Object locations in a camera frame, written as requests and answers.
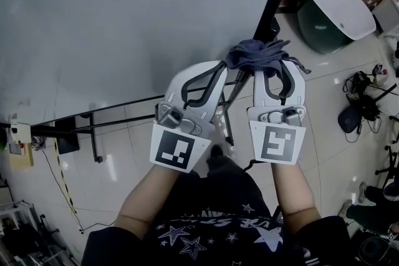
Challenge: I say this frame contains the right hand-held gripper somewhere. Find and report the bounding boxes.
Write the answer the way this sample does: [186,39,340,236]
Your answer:
[247,62,307,165]

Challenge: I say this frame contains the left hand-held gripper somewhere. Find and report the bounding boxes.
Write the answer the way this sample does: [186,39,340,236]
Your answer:
[149,60,230,174]

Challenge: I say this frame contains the dark blue cloth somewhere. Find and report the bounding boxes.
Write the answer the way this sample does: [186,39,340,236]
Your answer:
[224,39,312,79]

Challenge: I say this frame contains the large whiteboard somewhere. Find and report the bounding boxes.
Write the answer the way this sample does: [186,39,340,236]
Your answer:
[0,0,305,132]

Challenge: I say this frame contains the person's left forearm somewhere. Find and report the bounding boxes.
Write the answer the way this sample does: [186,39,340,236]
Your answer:
[114,163,181,241]

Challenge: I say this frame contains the person's right forearm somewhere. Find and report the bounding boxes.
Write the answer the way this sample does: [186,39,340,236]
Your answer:
[269,161,322,235]

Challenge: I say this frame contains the black metal folding stand legs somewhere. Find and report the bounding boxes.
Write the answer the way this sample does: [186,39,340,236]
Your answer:
[31,70,249,164]

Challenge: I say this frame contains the person's left shoe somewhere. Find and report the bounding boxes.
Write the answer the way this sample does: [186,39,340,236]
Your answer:
[209,144,225,160]

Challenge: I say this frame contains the black floor equipment pile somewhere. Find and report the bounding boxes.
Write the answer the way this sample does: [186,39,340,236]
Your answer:
[337,70,391,143]

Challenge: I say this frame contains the person's black trousers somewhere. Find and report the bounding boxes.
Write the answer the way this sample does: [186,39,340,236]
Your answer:
[204,154,275,219]

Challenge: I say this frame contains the black wheeled chair base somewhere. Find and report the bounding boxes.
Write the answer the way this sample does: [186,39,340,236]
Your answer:
[375,144,399,185]

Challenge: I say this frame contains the white cabinet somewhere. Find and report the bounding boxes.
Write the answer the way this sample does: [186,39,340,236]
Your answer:
[370,0,399,36]

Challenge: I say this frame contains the person's black star-print shirt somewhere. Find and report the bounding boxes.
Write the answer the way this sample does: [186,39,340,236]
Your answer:
[80,201,355,266]

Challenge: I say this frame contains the yellow black floor tape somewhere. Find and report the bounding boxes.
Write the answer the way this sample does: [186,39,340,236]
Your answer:
[53,136,78,215]

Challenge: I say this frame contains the light wooden table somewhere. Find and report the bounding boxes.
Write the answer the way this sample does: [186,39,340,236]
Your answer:
[7,133,36,168]

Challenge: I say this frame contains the white metal rack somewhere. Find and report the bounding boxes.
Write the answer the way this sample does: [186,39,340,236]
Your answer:
[0,199,43,259]

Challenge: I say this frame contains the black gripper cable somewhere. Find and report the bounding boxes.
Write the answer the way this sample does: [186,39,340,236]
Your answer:
[242,158,257,173]

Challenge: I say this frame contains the black floor cable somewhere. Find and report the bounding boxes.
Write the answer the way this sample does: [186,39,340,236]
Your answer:
[39,146,117,236]

